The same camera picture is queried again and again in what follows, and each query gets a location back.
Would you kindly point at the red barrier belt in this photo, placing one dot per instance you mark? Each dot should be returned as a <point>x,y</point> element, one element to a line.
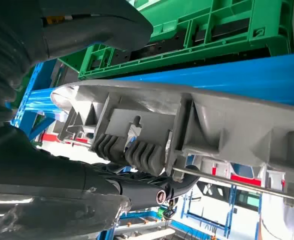
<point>247,180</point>

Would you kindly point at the person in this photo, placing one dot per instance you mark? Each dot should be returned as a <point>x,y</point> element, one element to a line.
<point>287,218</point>

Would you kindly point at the blue metal shelf rack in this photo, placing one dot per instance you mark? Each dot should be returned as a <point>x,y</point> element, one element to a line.
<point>236,79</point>

